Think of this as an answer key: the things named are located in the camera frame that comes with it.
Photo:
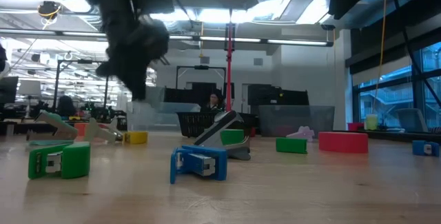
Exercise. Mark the clear plastic bin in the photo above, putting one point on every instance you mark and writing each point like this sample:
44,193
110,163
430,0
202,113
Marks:
296,119
162,117

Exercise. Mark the person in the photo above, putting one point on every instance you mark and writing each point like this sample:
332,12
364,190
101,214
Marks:
214,101

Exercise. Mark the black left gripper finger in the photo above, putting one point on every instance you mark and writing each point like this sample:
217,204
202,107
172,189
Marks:
105,69
135,88

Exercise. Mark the beige staple remover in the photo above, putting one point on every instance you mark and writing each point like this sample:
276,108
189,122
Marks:
100,132

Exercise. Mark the white monitor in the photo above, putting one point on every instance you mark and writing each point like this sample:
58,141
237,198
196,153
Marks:
30,88

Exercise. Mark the red tape roll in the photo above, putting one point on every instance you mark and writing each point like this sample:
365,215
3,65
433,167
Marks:
343,142

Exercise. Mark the green block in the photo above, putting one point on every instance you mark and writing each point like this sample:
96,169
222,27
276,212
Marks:
291,145

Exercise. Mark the black staple remover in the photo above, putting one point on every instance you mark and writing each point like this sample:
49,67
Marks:
220,129

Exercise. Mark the dark office chair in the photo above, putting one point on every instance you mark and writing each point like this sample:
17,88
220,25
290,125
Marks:
66,106

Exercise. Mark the lavender staple remover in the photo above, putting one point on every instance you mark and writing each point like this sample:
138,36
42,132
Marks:
303,134

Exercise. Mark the red container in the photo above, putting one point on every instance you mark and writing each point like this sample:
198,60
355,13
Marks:
355,127

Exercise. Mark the pale green cup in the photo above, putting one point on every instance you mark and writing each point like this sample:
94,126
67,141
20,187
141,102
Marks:
371,122

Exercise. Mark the blue staple remover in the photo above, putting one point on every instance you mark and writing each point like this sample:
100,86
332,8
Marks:
206,155
418,147

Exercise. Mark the black mesh basket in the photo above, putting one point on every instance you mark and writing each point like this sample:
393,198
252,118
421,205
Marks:
194,124

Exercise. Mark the yellow block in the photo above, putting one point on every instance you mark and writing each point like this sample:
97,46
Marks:
136,137

